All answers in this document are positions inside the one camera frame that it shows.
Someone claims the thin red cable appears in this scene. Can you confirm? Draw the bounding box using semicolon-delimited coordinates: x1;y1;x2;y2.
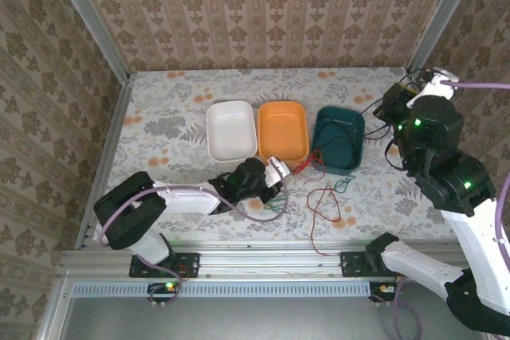
292;148;343;256

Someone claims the thin black cable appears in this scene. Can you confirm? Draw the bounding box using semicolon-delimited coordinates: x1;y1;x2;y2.
314;68;434;170

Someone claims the thin green cable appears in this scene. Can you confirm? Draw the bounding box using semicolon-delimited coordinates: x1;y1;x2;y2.
262;175;355;213

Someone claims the teal plastic tray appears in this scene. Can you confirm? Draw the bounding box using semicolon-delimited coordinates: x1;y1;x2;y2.
310;105;367;176

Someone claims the white plastic tray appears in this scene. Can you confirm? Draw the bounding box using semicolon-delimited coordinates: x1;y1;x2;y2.
206;100;259;164

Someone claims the orange plastic tray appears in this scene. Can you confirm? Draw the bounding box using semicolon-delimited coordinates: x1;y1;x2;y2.
257;100;311;168

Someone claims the floral tablecloth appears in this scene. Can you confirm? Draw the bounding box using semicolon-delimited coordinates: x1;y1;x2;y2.
93;67;457;244

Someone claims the grey metal lower shelf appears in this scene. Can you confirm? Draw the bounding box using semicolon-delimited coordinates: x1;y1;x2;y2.
59;295;493;340

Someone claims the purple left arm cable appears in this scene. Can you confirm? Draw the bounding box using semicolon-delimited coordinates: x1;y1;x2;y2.
95;164;291;307

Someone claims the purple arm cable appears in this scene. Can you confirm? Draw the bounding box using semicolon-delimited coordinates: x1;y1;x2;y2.
95;164;291;307
393;80;510;340

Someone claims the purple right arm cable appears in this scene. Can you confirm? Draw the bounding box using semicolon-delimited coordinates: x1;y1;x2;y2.
393;80;510;340

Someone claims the aluminium frame rail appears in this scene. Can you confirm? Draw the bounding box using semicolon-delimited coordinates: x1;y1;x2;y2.
58;240;465;278

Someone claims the aluminium frame post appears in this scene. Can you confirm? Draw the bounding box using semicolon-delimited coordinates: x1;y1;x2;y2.
406;0;485;76
45;0;131;80

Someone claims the grey slotted cable duct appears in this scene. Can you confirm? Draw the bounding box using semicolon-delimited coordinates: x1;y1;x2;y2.
71;279;371;298

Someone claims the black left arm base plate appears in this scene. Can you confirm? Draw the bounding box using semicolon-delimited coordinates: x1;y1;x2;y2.
129;252;200;279

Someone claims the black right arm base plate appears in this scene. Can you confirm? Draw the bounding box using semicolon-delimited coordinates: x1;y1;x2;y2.
340;251;399;277

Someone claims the aluminium side rail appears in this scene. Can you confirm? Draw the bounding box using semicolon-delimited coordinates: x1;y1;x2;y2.
74;75;135;249

